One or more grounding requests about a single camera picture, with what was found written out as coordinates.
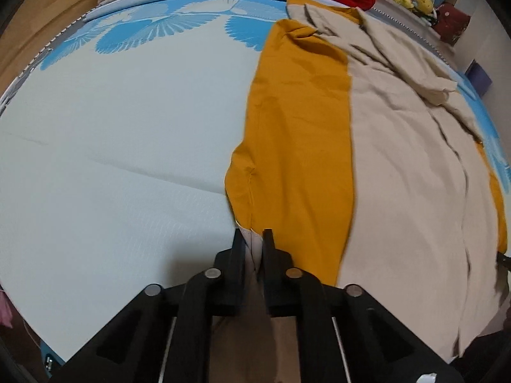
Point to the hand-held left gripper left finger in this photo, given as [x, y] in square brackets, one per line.
[238, 255]

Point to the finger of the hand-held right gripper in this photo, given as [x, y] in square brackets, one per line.
[505, 261]

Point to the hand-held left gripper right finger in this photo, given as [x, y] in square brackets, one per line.
[268, 255]

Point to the beige and orange hooded jacket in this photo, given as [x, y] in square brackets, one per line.
[399, 167]

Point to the white blue patterned mattress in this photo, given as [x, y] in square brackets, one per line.
[119, 147]

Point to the purple box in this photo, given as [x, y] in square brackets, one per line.
[480, 76]

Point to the pink fabric piece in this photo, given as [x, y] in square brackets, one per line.
[5, 309]

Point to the wooden bed frame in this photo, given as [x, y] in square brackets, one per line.
[32, 40]

